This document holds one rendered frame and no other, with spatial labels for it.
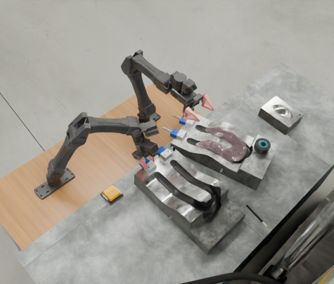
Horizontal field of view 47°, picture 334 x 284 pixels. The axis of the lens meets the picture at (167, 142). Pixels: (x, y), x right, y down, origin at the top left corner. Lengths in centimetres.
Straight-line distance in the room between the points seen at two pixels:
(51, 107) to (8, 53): 84
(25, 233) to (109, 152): 58
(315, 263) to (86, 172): 114
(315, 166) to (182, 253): 90
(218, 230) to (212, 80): 211
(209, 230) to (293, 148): 76
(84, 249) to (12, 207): 41
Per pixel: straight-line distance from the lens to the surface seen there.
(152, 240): 181
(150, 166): 187
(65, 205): 192
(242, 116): 232
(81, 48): 393
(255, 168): 197
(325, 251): 171
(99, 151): 207
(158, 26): 423
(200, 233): 178
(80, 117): 166
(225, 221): 184
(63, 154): 176
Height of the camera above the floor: 247
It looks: 52 degrees down
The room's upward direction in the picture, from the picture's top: 7 degrees clockwise
